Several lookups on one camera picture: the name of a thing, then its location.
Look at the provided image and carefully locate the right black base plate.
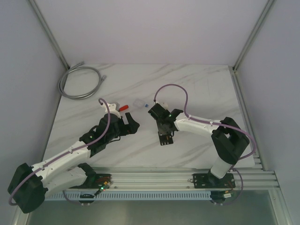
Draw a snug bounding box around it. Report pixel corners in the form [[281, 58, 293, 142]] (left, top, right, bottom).
[[191, 173, 236, 189]]

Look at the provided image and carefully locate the aluminium frame post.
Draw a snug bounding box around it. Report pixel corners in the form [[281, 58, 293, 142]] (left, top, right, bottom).
[[232, 0, 277, 72], [28, 0, 69, 69]]

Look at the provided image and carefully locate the grey slotted cable duct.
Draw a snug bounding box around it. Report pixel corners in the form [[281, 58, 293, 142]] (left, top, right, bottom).
[[45, 189, 211, 201]]

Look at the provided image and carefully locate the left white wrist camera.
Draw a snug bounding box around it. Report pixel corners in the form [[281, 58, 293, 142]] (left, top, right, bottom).
[[100, 102, 121, 118]]

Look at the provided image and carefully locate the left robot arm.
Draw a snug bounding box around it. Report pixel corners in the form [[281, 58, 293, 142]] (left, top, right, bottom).
[[7, 113, 140, 213]]

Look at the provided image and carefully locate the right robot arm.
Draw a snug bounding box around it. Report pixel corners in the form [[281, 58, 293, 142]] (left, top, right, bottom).
[[148, 103, 249, 188]]

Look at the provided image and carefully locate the clear plastic fuse box cover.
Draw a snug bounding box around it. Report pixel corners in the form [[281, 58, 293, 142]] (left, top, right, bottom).
[[133, 98, 145, 109]]

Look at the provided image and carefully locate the left aluminium frame post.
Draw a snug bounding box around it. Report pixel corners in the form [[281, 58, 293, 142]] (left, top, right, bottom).
[[28, 0, 69, 69]]

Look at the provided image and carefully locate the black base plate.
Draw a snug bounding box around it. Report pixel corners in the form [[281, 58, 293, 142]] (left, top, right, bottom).
[[191, 173, 236, 189], [75, 173, 111, 189]]

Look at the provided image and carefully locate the aluminium front rail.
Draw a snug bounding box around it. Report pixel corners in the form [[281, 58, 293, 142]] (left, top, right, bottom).
[[94, 167, 280, 191]]

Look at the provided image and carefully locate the grey coiled cable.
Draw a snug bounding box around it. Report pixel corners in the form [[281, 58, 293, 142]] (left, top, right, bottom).
[[58, 61, 107, 100]]

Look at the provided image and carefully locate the red handled screwdriver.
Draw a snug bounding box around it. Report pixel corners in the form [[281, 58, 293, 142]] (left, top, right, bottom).
[[119, 105, 129, 112]]

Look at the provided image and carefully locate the black fuse box base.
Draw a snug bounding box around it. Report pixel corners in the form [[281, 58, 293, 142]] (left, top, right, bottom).
[[158, 132, 174, 146]]

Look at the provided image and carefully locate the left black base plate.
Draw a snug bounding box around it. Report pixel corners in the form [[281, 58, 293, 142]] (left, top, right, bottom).
[[75, 173, 111, 189]]

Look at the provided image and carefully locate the right aluminium frame post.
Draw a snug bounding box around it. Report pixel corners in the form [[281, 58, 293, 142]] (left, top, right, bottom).
[[232, 0, 277, 72]]

